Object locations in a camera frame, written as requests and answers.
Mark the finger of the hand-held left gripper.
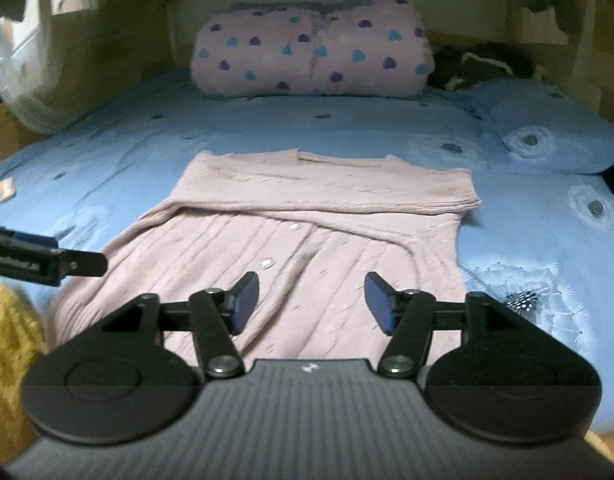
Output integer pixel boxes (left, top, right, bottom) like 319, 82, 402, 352
59, 252, 108, 277
11, 230, 58, 249

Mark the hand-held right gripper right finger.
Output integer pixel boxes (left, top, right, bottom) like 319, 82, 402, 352
365, 271, 573, 377

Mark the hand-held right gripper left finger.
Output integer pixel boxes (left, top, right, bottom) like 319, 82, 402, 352
52, 271, 260, 377

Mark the pink knitted cardigan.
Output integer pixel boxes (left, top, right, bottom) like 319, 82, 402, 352
44, 149, 483, 361

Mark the yellow fuzzy blanket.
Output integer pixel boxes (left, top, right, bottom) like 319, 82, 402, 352
0, 280, 55, 463

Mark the blue floral bed sheet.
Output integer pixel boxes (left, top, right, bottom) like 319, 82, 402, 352
0, 70, 614, 436

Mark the white mosquito net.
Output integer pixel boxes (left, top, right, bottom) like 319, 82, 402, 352
0, 7, 80, 136

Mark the blue floral pillow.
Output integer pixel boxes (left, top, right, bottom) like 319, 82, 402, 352
449, 77, 614, 176

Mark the dark fuzzy cloth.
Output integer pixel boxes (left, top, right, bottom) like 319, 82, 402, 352
427, 42, 540, 92

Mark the pink heart-print folded quilt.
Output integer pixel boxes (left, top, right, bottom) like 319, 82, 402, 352
189, 0, 435, 101

